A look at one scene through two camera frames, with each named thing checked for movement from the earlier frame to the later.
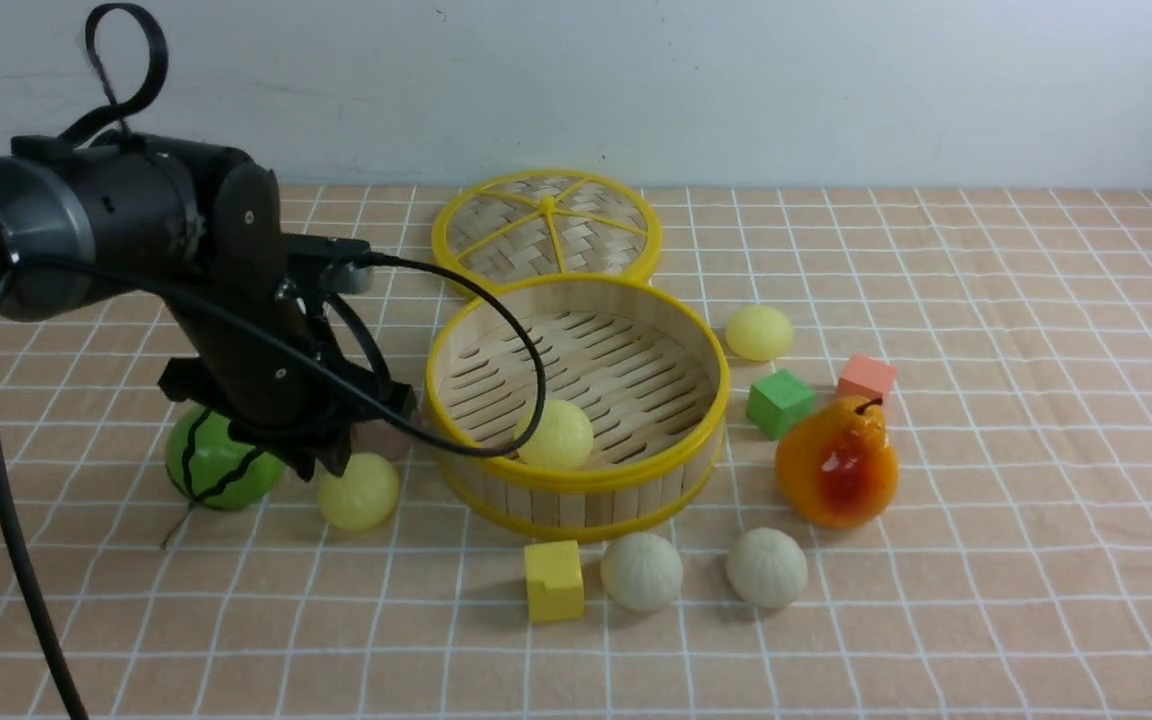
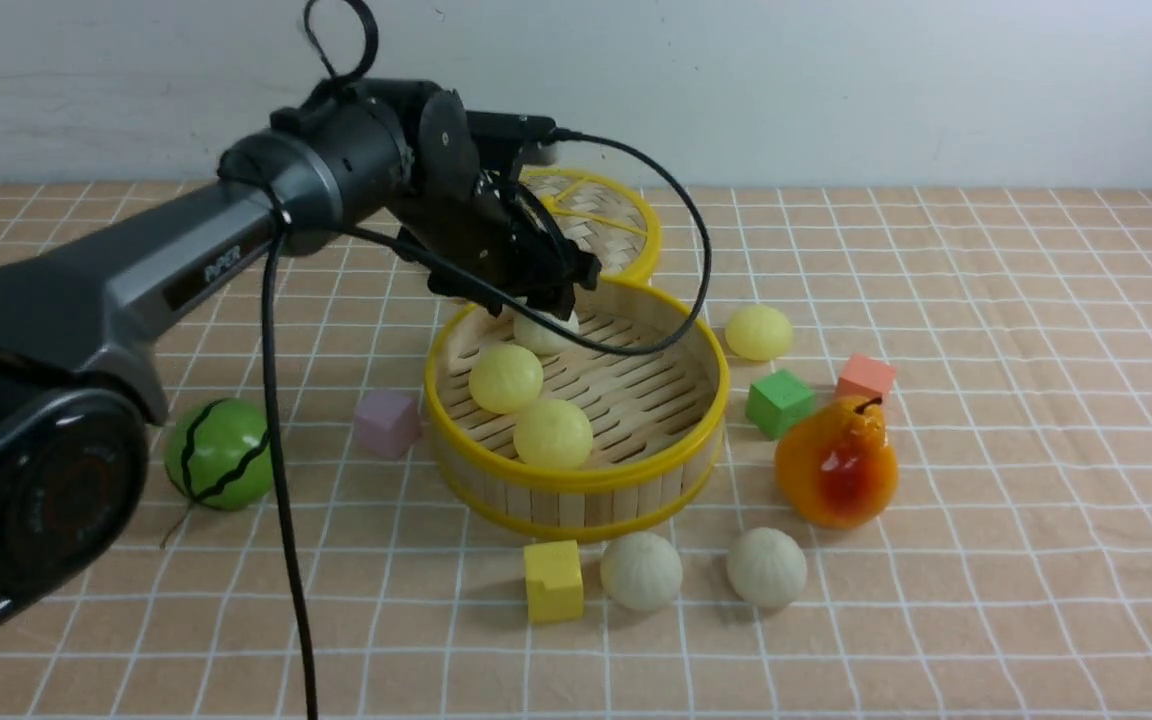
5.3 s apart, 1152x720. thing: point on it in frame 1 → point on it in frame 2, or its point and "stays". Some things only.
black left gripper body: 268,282 → 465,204
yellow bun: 760,333 stays
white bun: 641,571 stays
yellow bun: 363,496 → 505,378
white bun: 766,567 stays
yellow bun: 563,437 stays
